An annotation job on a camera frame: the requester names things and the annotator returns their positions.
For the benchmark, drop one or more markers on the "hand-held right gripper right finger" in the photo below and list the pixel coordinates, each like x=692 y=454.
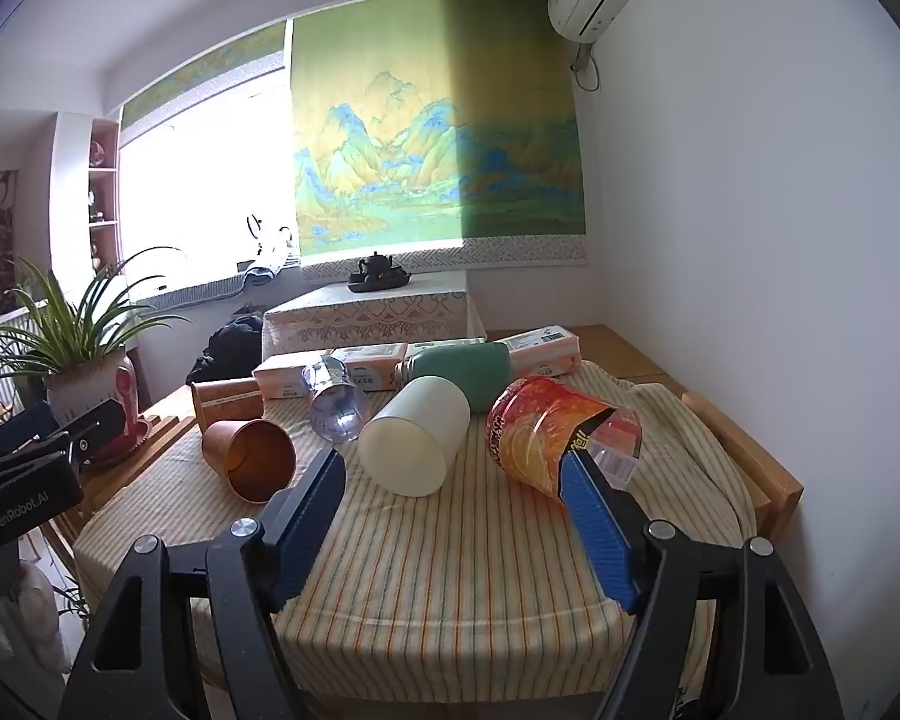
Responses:
x=596 y=526

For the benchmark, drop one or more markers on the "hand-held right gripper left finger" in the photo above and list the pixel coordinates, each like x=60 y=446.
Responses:
x=306 y=529

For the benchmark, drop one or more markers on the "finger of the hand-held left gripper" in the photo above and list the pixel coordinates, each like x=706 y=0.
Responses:
x=97 y=421
x=26 y=421

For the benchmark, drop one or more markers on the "brown cup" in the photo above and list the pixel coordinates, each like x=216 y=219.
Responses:
x=251 y=459
x=229 y=397

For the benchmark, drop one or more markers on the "orange printed plastic cup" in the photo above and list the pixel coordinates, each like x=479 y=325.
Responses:
x=540 y=436

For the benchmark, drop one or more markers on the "clear plastic cup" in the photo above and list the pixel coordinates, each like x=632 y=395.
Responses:
x=337 y=411

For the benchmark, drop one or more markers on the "white cup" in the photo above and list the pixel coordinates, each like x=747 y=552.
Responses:
x=412 y=444

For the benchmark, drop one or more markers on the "white and red plant pot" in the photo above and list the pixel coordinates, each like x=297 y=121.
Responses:
x=90 y=391

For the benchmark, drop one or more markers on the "red pot saucer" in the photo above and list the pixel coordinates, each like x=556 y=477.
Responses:
x=131 y=444

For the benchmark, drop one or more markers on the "wooden slatted tray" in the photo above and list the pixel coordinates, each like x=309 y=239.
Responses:
x=163 y=420

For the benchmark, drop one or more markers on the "green spider plant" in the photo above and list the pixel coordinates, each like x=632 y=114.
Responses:
x=60 y=315

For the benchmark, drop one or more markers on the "striped tablecloth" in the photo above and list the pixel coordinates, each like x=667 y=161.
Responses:
x=435 y=577

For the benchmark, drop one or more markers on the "black bag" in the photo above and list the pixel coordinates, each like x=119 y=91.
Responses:
x=229 y=351

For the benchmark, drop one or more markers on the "wooden table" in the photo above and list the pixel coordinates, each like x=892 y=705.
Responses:
x=766 y=487

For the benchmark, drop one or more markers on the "green insulated bottle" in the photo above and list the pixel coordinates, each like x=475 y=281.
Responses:
x=461 y=379

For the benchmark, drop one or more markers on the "patterned cloth covered box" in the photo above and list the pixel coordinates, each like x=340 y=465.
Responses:
x=375 y=316

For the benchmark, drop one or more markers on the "blue folded cloth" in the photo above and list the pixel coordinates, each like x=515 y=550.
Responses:
x=270 y=270

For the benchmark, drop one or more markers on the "white kettle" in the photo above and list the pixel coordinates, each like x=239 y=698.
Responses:
x=277 y=240

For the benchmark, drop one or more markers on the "black teapot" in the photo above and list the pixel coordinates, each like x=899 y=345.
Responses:
x=375 y=266

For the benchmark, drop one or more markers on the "narrow landscape roller blind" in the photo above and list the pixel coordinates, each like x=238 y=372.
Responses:
x=202 y=69

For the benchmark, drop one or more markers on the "landscape painting roller blind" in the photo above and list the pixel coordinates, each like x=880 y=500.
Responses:
x=435 y=127

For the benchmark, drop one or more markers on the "white wall shelf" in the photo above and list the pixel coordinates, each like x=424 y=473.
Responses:
x=105 y=165

